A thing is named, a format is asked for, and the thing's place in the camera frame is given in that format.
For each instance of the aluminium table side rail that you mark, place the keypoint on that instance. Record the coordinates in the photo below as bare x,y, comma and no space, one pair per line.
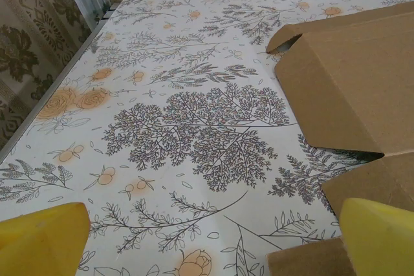
45,96

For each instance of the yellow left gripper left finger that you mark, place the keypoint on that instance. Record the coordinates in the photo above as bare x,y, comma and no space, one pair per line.
42,243

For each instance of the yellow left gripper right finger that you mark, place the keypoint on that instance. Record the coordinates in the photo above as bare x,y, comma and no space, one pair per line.
378,243

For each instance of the brown cardboard box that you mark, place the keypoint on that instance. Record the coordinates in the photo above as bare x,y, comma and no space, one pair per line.
349,79

